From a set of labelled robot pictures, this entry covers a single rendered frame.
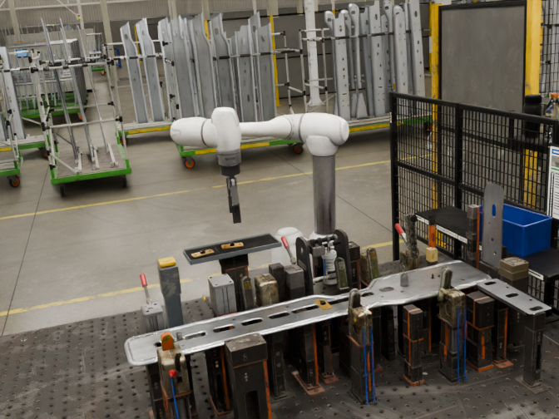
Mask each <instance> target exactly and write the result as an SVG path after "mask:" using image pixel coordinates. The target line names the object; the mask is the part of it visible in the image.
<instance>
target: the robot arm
mask: <svg viewBox="0 0 559 419"><path fill-rule="evenodd" d="M260 136H269V137H274V138H276V139H280V140H292V141H298V142H303V143H307V146H308V147H309V152H310V153H311V155H312V158H313V190H314V231H313V232H312V233H311V235H310V236H309V239H306V238H305V237H304V236H303V234H302V233H301V232H300V231H299V230H298V229H296V228H292V227H288V228H283V229H280V230H278V232H277V233H276V235H275V237H276V238H277V239H278V240H280V241H281V237H282V236H284V237H285V238H286V240H287V242H288V244H289V249H290V252H291V253H292V255H293V257H295V259H296V248H295V240H296V238H297V237H300V236H301V237H303V238H304V239H306V240H311V239H317V238H319V237H320V238H324V237H325V236H332V235H333V234H334V231H335V230H336V217H335V156H334V155H335V154H336V153H337V151H338V149H339V146H340V145H342V144H343V143H344V142H345V141H346V140H347V139H348V137H349V125H348V123H347V121H345V120H344V119H343V118H341V117H339V116H336V115H332V114H327V113H300V114H293V115H284V116H279V117H276V118H274V119H273V120H271V121H265V122H248V123H239V119H238V116H237V114H236V111H235V110H234V109H232V108H229V107H219V108H216V109H215V110H214V112H213V114H212V116H211V119H206V118H202V117H191V118H183V119H179V120H178V121H175V122H174V123H173V124H172V126H171V139H172V140H173V141H174V142H175V143H176V144H178V145H183V146H190V147H203V146H212V147H215V148H216V153H217V158H218V163H219V165H220V173H221V174H222V175H224V176H226V184H227V192H228V201H229V209H230V213H232V215H233V223H234V224H237V223H241V217H240V202H239V196H238V187H237V179H236V177H235V175H238V174H239V173H240V162H241V154H240V141H241V137H260ZM236 202H237V203H236ZM281 242H282V241H281ZM271 262H272V264H276V263H281V264H282V265H283V266H287V265H291V262H290V256H289V254H288V252H287V249H285V248H284V245H283V243H282V247H278V248H274V249H271Z"/></svg>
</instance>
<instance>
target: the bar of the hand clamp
mask: <svg viewBox="0 0 559 419"><path fill-rule="evenodd" d="M417 220H418V218H417V216H416V215H414V214H405V215H404V222H405V230H406V238H407V246H408V249H409V250H410V252H411V257H410V258H412V257H413V254H412V246H413V248H414V250H415V251H416V253H415V254H414V255H415V256H418V242H417V234H416V225H415V222H416V221H417Z"/></svg>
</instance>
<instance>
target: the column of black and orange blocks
mask: <svg viewBox="0 0 559 419"><path fill-rule="evenodd" d="M479 219H480V207H479V206H478V205H467V230H469V231H468V232H466V236H467V256H468V258H467V264H469V265H471V266H473V267H474V268H475V269H478V261H479Z"/></svg>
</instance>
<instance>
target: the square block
mask: <svg viewBox="0 0 559 419"><path fill-rule="evenodd" d="M528 272H529V268H528V262H527V261H525V260H523V259H520V258H518V257H516V256H514V257H511V258H507V259H501V260H500V264H499V274H500V280H502V281H503V282H505V283H507V284H509V285H511V286H513V287H514V288H517V289H518V290H520V291H522V292H524V293H527V277H528ZM524 340H525V327H524V315H523V314H521V313H519V312H518V311H517V310H515V309H513V308H511V307H509V309H508V310H507V348H506V350H508V351H509V352H510V351H514V350H517V349H519V348H524V345H525V343H523V342H522V341H524Z"/></svg>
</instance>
